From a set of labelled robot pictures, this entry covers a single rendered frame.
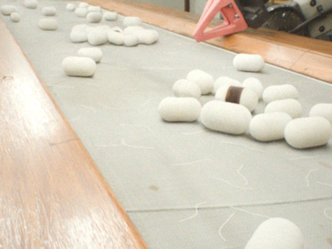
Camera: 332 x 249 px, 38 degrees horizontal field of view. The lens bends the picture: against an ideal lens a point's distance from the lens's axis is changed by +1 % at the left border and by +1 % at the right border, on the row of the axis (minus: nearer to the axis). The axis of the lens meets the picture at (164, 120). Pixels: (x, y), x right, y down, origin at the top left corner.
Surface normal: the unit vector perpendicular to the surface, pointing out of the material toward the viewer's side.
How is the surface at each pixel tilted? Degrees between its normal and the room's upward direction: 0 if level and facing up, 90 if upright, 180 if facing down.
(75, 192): 0
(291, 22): 89
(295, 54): 45
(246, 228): 0
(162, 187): 0
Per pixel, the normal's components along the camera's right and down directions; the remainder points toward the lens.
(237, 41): -0.62, -0.63
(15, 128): 0.05, -0.95
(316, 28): 0.16, 0.30
